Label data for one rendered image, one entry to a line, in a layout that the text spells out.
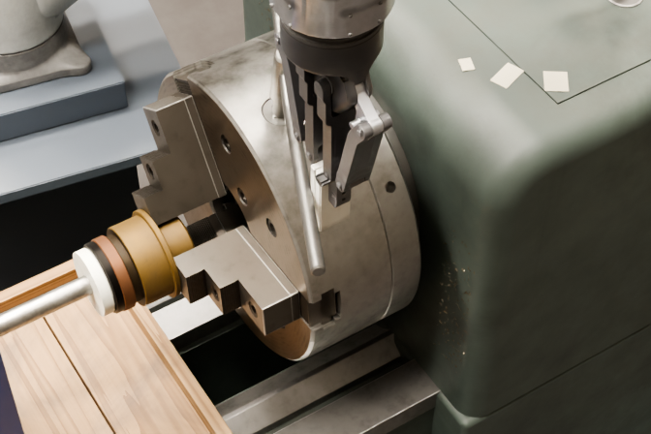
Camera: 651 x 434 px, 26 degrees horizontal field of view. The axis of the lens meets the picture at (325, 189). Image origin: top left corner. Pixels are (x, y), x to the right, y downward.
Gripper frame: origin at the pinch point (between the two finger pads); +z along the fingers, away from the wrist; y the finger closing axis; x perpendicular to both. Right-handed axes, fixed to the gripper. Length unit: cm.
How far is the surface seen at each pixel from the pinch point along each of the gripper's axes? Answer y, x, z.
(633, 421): 5, 42, 65
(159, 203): -19.6, -6.9, 16.6
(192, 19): -158, 64, 132
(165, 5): -166, 61, 133
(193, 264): -13.4, -6.9, 19.5
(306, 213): 1.7, -3.4, -1.2
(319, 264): 7.0, -5.5, -1.8
